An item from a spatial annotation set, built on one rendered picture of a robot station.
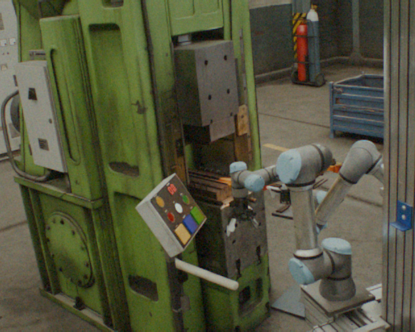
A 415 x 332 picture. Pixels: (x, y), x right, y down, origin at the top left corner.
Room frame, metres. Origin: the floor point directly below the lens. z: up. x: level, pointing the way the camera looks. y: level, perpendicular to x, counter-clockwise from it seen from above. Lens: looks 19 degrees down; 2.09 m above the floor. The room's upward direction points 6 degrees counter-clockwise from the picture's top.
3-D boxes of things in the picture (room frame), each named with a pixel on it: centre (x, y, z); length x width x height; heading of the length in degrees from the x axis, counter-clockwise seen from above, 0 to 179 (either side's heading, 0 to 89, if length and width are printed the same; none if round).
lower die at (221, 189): (2.99, 0.04, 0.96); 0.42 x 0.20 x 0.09; 45
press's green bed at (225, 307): (3.03, 0.01, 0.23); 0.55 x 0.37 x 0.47; 45
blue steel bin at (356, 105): (6.48, -2.29, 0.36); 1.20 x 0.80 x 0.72; 39
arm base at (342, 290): (1.93, -0.49, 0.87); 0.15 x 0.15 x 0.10
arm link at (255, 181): (2.24, -0.21, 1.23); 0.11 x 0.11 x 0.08; 27
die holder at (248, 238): (3.03, 0.01, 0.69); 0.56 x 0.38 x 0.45; 45
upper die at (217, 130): (2.99, 0.04, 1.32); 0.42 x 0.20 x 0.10; 45
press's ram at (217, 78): (3.02, 0.01, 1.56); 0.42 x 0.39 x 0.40; 45
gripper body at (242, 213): (2.31, -0.15, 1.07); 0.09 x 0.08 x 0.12; 19
